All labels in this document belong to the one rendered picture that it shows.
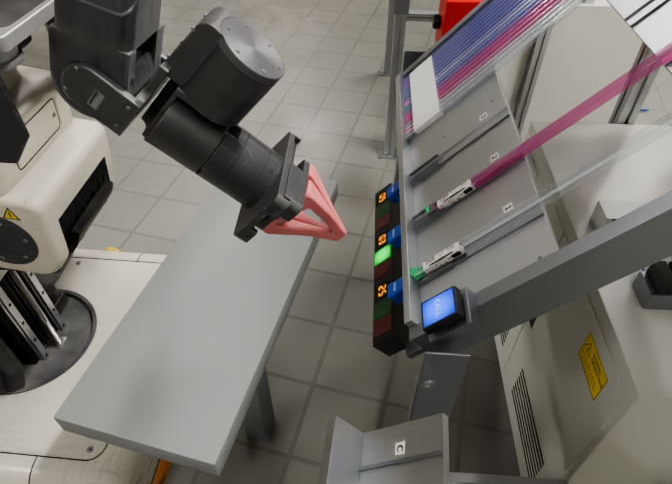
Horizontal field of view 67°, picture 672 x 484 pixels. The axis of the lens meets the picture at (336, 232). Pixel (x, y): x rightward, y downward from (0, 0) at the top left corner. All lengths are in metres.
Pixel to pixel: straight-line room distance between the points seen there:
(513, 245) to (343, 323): 0.97
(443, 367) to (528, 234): 0.18
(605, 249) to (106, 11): 0.48
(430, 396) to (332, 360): 0.82
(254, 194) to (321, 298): 1.17
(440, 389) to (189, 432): 0.33
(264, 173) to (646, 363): 0.63
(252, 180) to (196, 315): 0.44
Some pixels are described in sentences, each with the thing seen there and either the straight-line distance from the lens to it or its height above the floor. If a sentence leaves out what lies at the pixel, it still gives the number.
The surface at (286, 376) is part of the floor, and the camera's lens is 1.45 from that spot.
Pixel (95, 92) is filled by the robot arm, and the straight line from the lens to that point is 0.42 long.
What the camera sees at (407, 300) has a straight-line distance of 0.67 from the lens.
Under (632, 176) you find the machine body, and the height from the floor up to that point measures 0.62.
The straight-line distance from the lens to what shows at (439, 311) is 0.58.
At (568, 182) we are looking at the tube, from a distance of 0.62.
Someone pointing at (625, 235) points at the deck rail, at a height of 0.92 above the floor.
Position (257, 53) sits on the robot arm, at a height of 1.09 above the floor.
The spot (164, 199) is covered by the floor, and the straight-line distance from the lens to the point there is 2.05.
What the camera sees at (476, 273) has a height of 0.79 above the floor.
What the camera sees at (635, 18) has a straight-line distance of 0.80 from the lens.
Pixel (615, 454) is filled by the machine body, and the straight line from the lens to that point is 0.99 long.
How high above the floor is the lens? 1.25
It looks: 44 degrees down
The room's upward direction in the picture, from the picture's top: straight up
